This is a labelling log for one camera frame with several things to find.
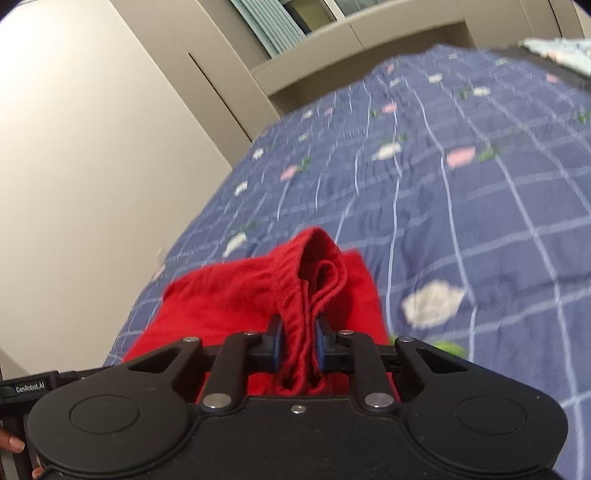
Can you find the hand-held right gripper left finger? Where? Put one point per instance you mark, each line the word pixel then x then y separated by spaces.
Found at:
pixel 277 346

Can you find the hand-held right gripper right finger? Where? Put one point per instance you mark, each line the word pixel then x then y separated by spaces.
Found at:
pixel 319 346

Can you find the red pants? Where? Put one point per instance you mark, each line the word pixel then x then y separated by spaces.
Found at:
pixel 231 300

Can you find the person's left hand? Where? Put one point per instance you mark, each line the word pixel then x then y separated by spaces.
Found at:
pixel 11 442

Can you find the blue plaid floral bedsheet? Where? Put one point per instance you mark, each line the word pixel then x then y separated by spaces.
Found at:
pixel 438 207

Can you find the beige built-in wardrobe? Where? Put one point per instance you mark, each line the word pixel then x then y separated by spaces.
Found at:
pixel 221 50

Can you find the pale green curtain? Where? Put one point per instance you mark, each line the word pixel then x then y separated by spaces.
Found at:
pixel 272 25

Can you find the window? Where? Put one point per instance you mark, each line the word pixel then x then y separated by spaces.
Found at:
pixel 351 9

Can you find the light printed cloth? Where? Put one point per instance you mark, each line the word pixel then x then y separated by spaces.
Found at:
pixel 561 53

